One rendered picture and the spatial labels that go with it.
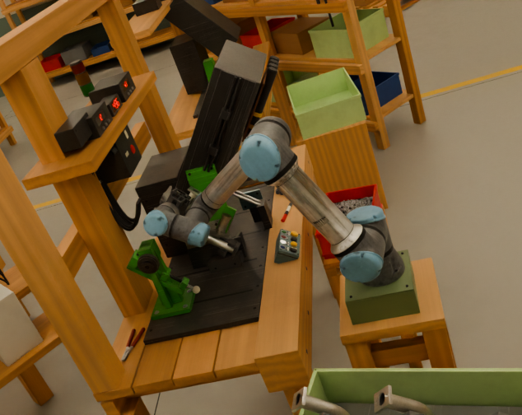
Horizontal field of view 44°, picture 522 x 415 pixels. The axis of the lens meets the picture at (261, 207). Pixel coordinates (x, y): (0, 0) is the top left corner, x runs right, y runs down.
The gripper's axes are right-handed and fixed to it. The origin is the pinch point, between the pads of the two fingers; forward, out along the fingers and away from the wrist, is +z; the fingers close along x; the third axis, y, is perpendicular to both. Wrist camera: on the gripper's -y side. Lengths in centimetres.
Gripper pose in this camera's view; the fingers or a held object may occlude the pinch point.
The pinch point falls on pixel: (183, 204)
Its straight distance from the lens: 230.8
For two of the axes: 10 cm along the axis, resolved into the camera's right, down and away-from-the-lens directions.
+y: 4.8, -8.3, -2.8
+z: 1.6, -2.3, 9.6
